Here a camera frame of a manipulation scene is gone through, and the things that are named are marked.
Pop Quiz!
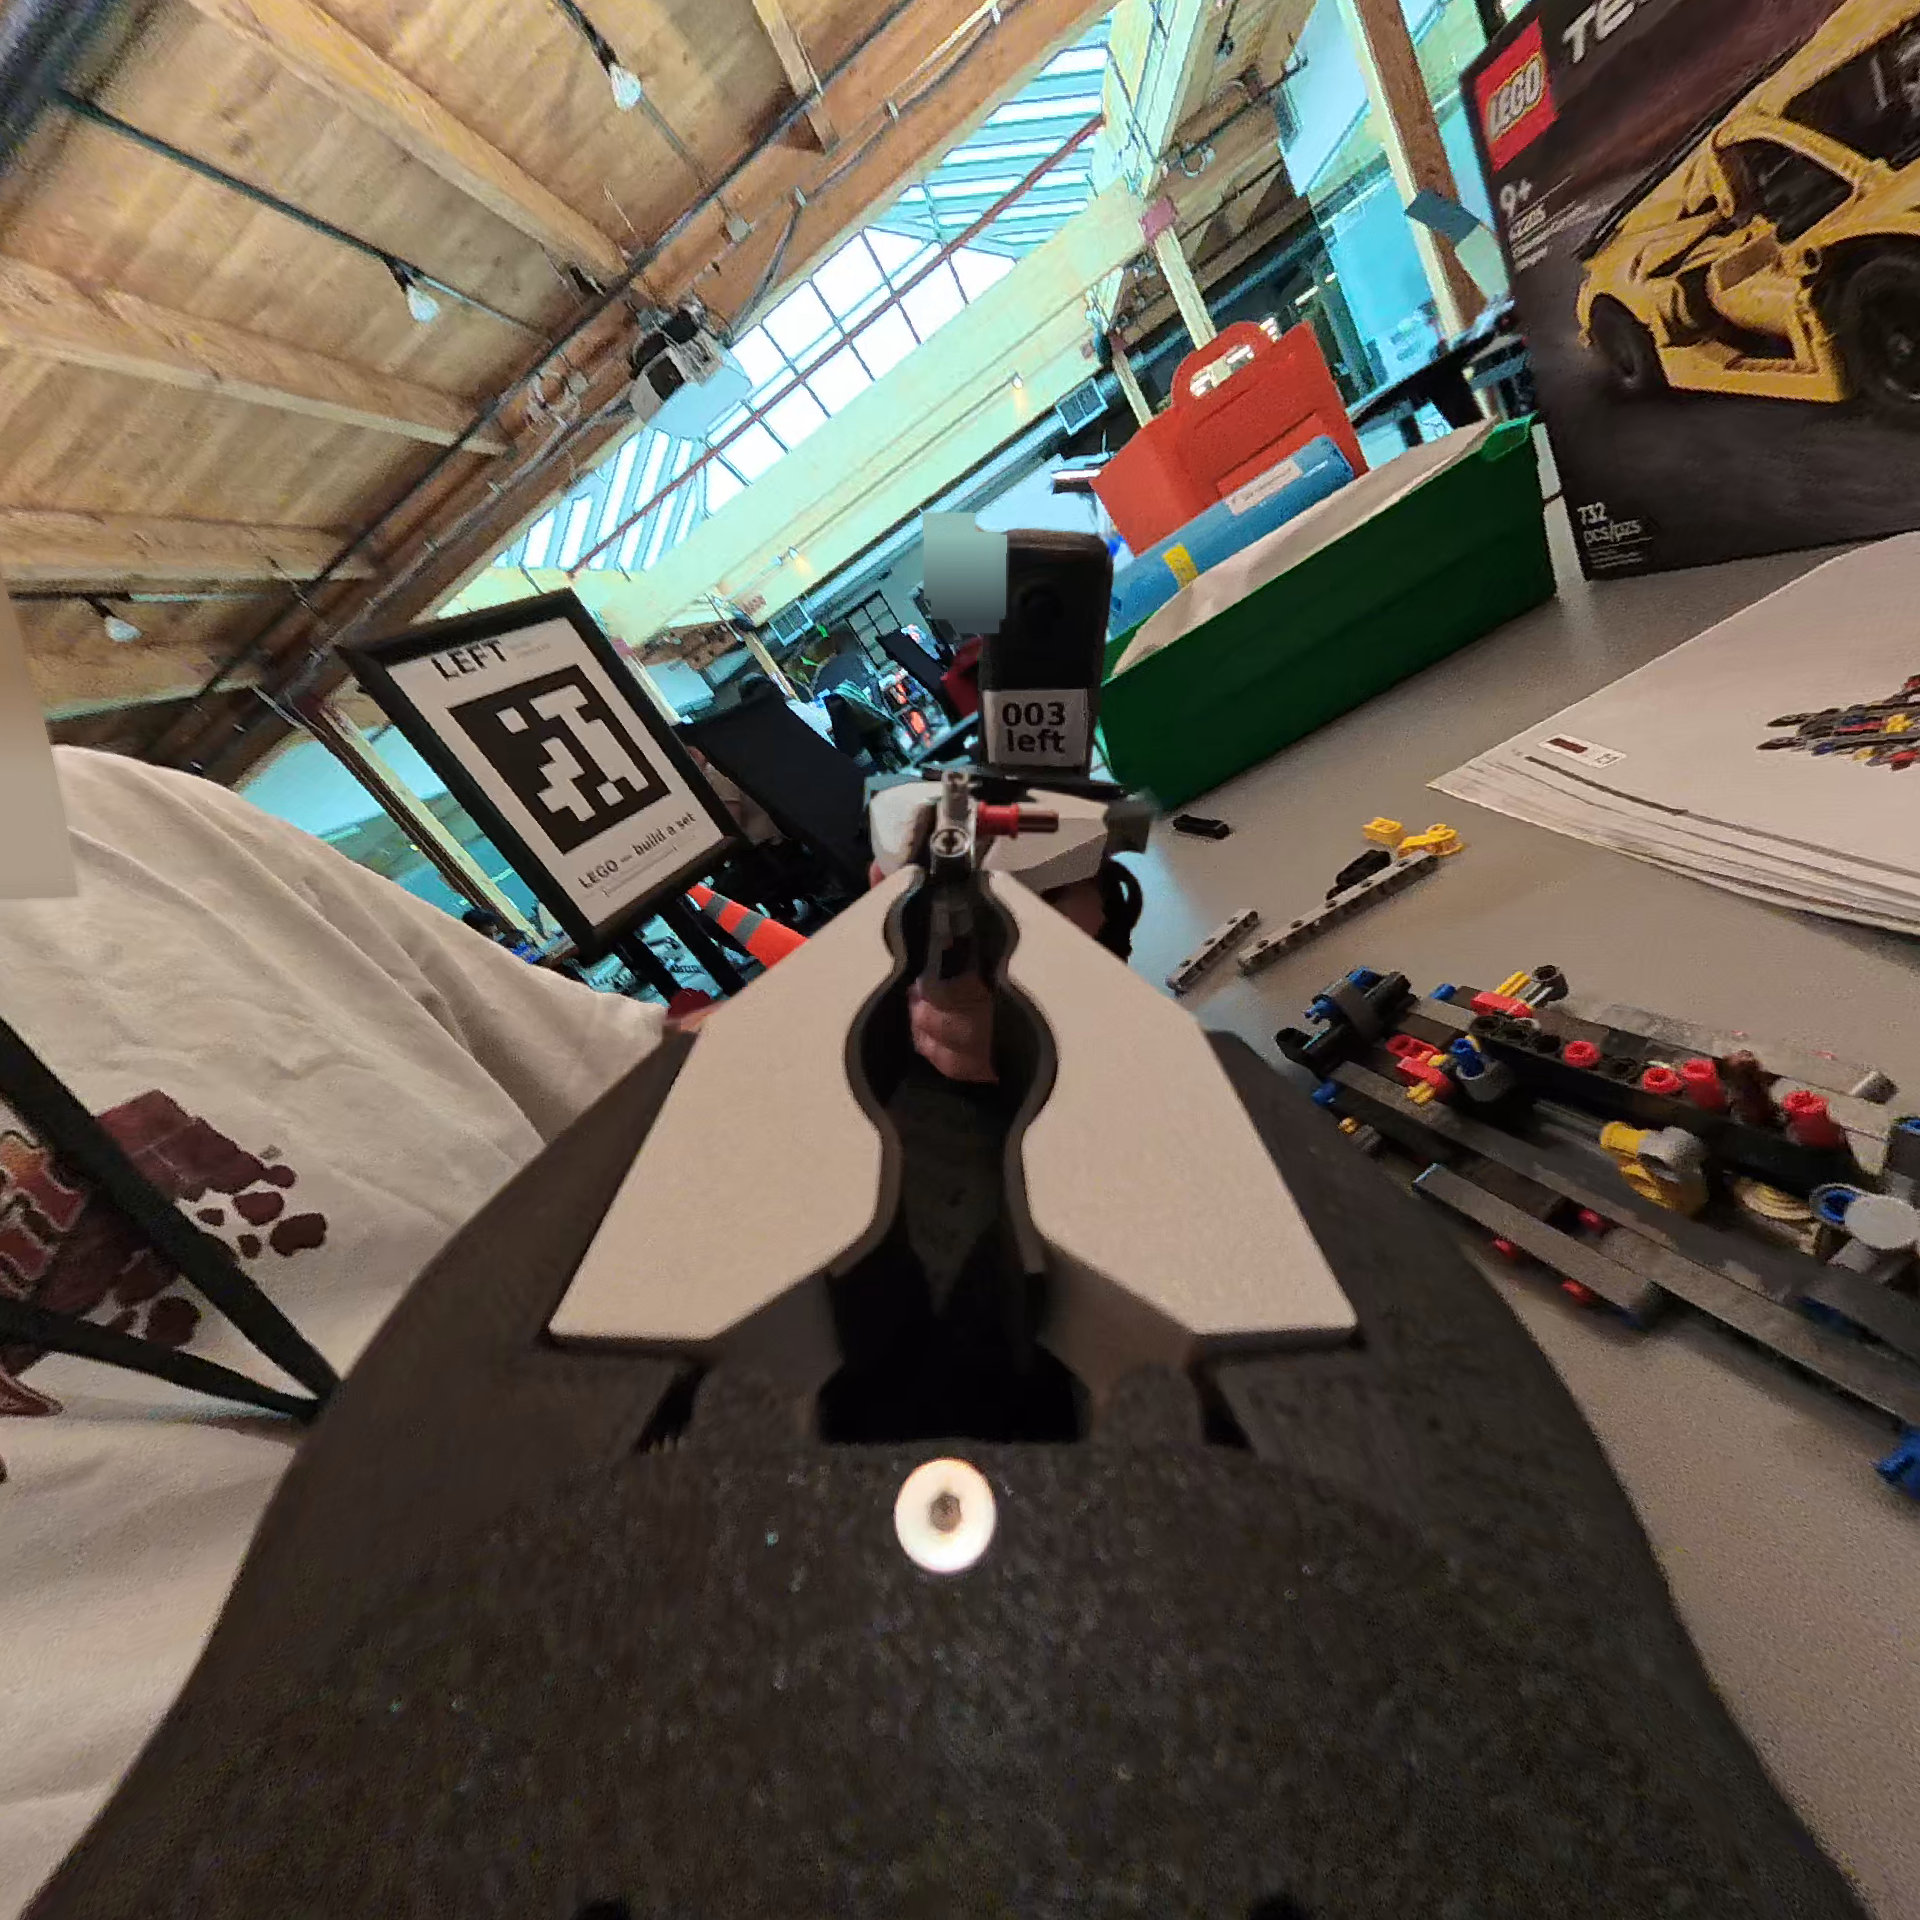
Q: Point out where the open instruction booklet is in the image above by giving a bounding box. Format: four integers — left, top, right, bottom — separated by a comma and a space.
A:
1429, 532, 1920, 939

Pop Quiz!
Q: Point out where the black lanyard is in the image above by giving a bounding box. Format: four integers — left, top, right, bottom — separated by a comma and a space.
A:
0, 1019, 341, 1422

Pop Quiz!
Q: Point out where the green plastic bin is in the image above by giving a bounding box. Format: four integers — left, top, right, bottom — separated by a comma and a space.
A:
1095, 416, 1560, 812

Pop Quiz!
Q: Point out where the person's left hand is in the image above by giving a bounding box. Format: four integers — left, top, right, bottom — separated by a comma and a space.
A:
904, 879, 1129, 1087

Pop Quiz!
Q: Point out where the long grey lego beam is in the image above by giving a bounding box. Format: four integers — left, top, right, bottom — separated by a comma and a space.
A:
1237, 856, 1444, 975

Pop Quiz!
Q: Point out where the short grey lego beam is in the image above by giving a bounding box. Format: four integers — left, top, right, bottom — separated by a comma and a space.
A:
1169, 907, 1265, 996

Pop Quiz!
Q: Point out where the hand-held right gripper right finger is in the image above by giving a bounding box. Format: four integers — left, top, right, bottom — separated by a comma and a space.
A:
978, 873, 1363, 1393

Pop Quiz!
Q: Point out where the black framed marker sign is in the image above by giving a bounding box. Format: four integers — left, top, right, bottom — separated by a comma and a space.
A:
335, 587, 752, 1003

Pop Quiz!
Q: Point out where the orange traffic cone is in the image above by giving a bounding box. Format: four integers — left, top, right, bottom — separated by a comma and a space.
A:
681, 882, 817, 972

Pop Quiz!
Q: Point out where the black lego axle grey bush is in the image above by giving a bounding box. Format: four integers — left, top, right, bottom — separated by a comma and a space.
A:
920, 774, 986, 993

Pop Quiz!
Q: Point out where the black office chair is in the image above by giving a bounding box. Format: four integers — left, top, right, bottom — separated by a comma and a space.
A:
681, 694, 881, 889

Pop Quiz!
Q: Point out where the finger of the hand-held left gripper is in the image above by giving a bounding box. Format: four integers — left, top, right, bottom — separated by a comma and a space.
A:
972, 795, 1123, 889
865, 784, 946, 889

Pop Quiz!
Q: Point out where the ceiling mounted device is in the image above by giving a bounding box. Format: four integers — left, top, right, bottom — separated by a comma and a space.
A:
626, 307, 752, 436

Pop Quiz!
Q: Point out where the grey lego chassis assembly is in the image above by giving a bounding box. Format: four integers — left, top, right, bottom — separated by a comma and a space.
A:
1275, 967, 1920, 1488

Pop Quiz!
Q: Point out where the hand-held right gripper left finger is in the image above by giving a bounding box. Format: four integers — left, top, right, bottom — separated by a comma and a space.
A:
544, 873, 923, 1393

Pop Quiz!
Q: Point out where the blue roll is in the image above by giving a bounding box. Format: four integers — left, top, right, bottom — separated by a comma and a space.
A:
1111, 435, 1370, 636

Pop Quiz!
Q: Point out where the lego set box yellow car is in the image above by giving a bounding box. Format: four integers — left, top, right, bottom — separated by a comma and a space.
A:
1458, 0, 1920, 586

